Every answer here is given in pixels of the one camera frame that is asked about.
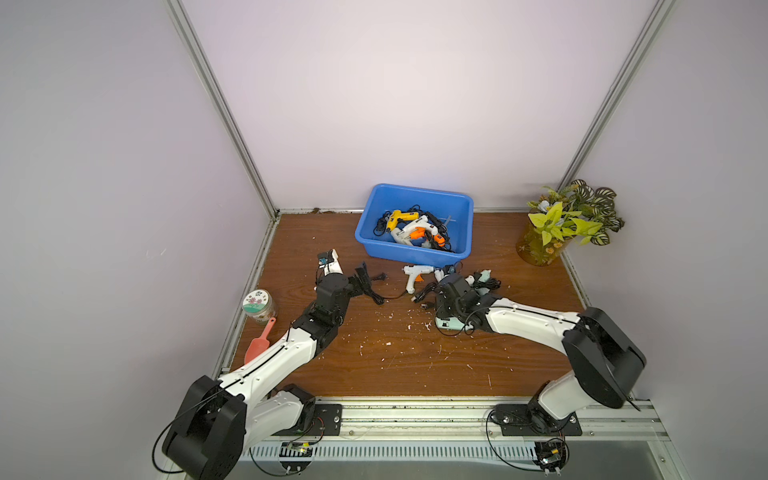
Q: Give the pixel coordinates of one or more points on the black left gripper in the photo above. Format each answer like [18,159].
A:
[353,291]

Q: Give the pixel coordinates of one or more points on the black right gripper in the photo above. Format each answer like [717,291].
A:
[441,293]

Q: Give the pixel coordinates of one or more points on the mint glue gun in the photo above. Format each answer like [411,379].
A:
[452,327]
[483,282]

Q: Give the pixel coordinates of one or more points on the small white glue gun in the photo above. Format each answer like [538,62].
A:
[415,273]

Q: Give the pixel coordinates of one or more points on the white glue gun red switch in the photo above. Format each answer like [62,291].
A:
[403,235]

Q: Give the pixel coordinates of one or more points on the yellow glue gun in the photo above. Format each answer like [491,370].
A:
[395,218]

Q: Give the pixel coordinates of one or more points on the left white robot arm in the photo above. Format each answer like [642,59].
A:
[218,419]

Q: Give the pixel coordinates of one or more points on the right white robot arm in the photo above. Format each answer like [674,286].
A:
[604,363]

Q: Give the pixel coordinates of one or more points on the blue plastic storage box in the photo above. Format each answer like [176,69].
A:
[452,213]

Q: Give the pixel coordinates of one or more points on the glass jar floral lid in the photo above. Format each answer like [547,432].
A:
[259,305]

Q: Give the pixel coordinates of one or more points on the pink plastic scoop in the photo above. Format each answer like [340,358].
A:
[261,343]

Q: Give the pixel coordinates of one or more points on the potted green plant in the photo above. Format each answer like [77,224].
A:
[558,217]

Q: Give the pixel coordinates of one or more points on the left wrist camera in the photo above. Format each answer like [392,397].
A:
[328,263]

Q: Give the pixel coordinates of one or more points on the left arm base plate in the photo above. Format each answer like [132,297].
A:
[325,420]

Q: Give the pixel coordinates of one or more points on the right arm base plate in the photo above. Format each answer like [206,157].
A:
[521,420]

